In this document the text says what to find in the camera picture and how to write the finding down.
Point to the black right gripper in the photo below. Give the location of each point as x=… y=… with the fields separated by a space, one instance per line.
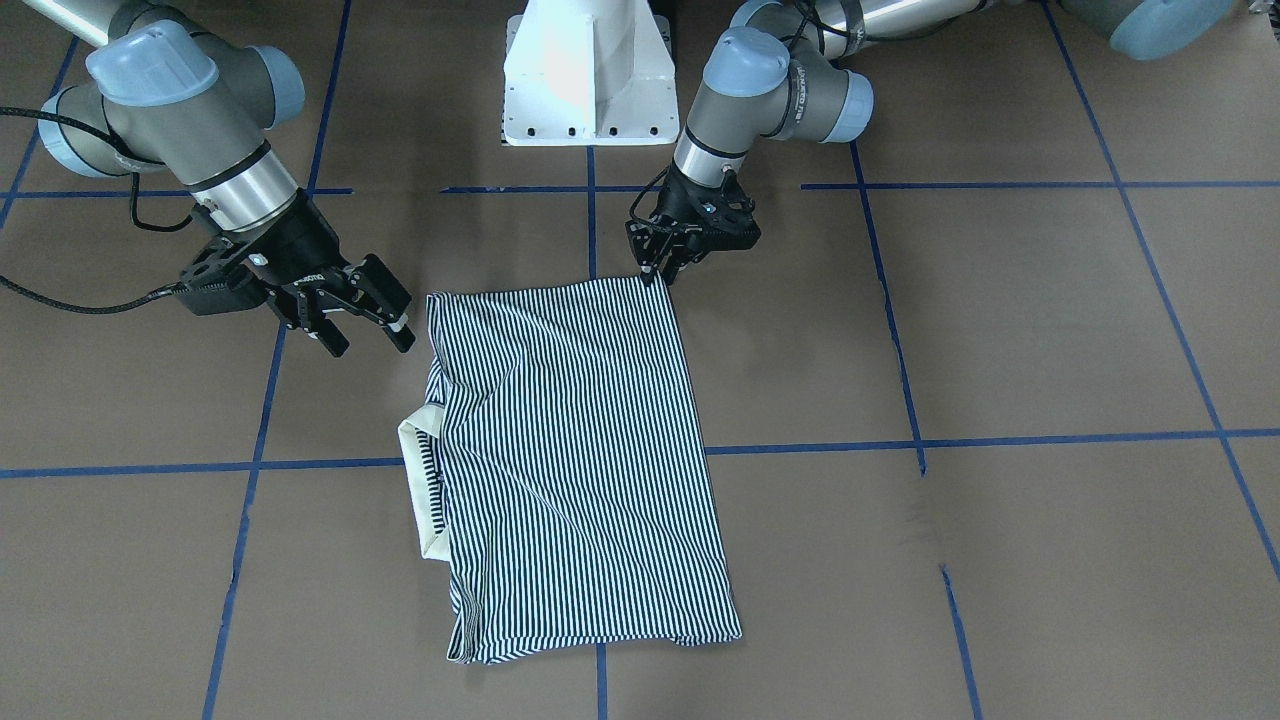
x=301 y=244

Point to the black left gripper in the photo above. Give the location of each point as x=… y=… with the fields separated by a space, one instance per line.
x=681 y=201

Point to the navy white striped polo shirt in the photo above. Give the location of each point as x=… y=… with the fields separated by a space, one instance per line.
x=557 y=468

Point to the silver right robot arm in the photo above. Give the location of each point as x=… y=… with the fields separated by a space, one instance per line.
x=168 y=94

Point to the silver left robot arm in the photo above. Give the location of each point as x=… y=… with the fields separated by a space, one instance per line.
x=774 y=73

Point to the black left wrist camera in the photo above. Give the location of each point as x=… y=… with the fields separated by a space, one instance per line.
x=727 y=217

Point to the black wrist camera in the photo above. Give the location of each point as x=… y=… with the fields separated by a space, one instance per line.
x=727 y=217
x=217 y=282

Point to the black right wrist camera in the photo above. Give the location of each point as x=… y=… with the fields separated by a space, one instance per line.
x=217 y=282

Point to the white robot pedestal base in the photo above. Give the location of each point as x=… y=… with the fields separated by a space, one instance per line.
x=590 y=73

